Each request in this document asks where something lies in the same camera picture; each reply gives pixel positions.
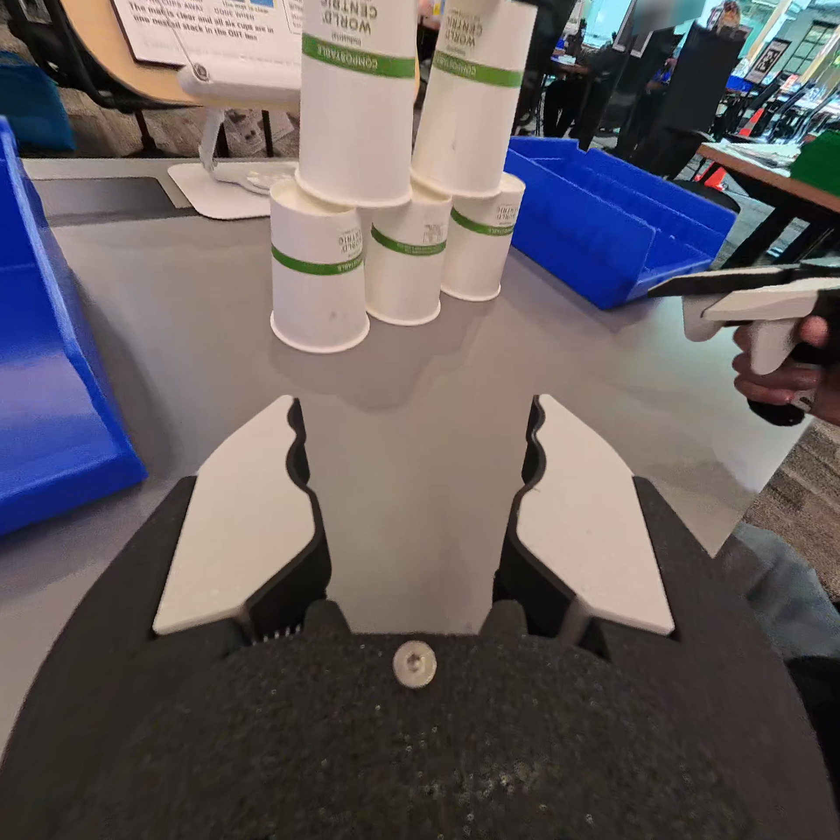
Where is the blue storage box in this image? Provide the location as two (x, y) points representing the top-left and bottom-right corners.
(0, 52), (76, 155)

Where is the white paper cup green band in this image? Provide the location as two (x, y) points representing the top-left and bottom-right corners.
(440, 172), (527, 303)
(410, 0), (540, 199)
(269, 177), (371, 355)
(361, 190), (454, 327)
(294, 0), (421, 210)

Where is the blue plastic bin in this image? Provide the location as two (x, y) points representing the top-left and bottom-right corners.
(504, 134), (739, 311)
(0, 115), (149, 538)

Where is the wooden display board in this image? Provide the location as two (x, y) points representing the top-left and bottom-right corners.
(59, 0), (304, 114)

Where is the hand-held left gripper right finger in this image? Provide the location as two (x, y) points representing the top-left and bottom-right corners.
(492, 392), (678, 644)

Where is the printed tag sign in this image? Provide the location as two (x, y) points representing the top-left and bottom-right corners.
(761, 38), (793, 85)

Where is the printed instruction sheet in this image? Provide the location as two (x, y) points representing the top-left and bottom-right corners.
(108, 0), (304, 68)

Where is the brown wooden table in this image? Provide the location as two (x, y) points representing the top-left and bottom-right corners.
(696, 141), (840, 266)

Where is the green box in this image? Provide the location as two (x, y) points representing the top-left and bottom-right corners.
(789, 130), (840, 198)

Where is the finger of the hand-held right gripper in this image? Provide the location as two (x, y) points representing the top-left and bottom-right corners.
(681, 279), (840, 343)
(646, 262), (821, 301)

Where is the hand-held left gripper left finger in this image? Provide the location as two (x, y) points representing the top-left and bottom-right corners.
(151, 394), (332, 643)

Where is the person's right hand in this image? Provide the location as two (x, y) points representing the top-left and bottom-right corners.
(730, 314), (840, 426)

